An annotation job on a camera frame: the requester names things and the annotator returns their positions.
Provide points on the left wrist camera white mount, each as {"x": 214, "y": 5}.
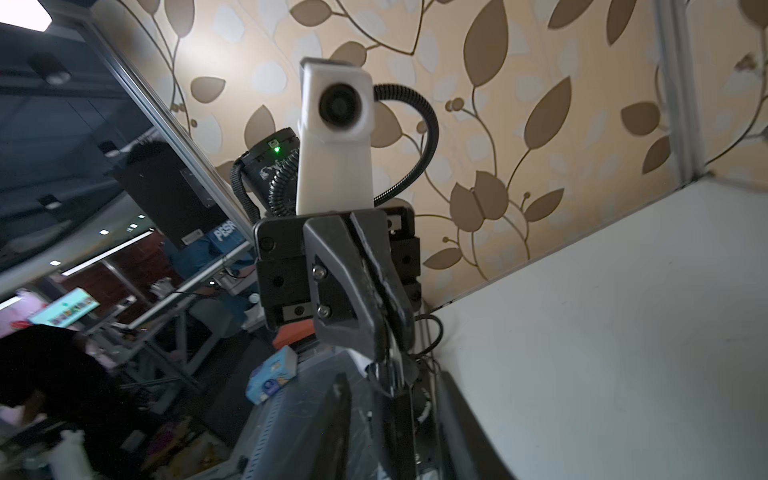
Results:
{"x": 336, "y": 124}

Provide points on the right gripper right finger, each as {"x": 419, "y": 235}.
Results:
{"x": 466, "y": 451}

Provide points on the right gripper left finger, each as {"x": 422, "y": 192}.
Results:
{"x": 325, "y": 453}

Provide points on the aluminium frame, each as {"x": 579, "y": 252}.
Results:
{"x": 676, "y": 62}

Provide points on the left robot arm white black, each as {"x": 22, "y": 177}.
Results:
{"x": 264, "y": 179}

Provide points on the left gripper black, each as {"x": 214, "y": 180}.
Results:
{"x": 355, "y": 273}

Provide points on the computer monitor screen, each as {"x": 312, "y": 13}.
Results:
{"x": 66, "y": 310}

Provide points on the person in black shirt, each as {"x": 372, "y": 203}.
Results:
{"x": 47, "y": 370}

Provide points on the blue tissue box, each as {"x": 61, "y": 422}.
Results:
{"x": 267, "y": 379}

